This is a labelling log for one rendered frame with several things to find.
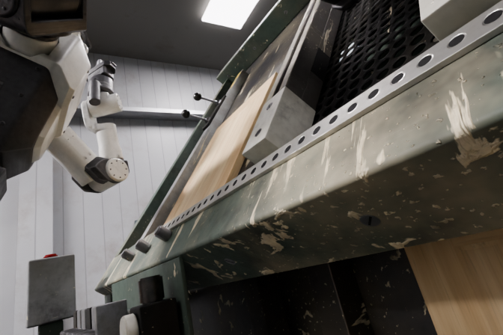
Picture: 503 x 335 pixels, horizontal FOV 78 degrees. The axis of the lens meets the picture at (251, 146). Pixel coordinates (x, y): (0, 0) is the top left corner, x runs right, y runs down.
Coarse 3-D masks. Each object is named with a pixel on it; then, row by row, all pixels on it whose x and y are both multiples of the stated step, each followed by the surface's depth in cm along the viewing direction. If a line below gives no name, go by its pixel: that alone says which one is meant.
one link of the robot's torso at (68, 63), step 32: (0, 32) 62; (0, 64) 57; (32, 64) 60; (64, 64) 63; (0, 96) 56; (32, 96) 59; (64, 96) 64; (0, 128) 55; (32, 128) 59; (64, 128) 76; (0, 160) 58; (32, 160) 66
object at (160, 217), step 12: (240, 72) 153; (240, 84) 148; (228, 96) 140; (228, 108) 137; (216, 120) 130; (204, 132) 126; (204, 144) 121; (192, 156) 116; (192, 168) 114; (180, 180) 109; (168, 192) 108; (180, 192) 107; (168, 204) 103; (156, 216) 99
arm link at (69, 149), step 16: (64, 144) 89; (80, 144) 92; (64, 160) 89; (80, 160) 91; (96, 160) 93; (112, 160) 96; (80, 176) 91; (96, 176) 92; (112, 176) 94; (96, 192) 100
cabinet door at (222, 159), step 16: (272, 80) 90; (256, 96) 95; (240, 112) 101; (256, 112) 82; (224, 128) 109; (240, 128) 87; (208, 144) 114; (224, 144) 92; (240, 144) 75; (208, 160) 98; (224, 160) 80; (240, 160) 71; (192, 176) 101; (208, 176) 84; (224, 176) 70; (192, 192) 88; (208, 192) 74; (176, 208) 92
